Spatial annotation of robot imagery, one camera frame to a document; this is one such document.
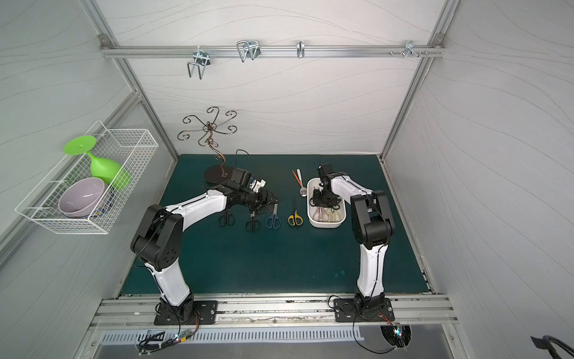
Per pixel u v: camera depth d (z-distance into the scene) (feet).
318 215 3.19
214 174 3.65
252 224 3.09
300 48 2.46
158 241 1.59
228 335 2.31
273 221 3.13
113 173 2.08
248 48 2.50
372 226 1.77
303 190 3.50
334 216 3.18
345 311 2.40
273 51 2.60
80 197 2.03
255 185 2.58
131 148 2.63
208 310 2.41
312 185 3.41
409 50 2.52
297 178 3.65
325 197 2.83
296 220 3.14
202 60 2.57
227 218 3.16
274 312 2.46
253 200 2.61
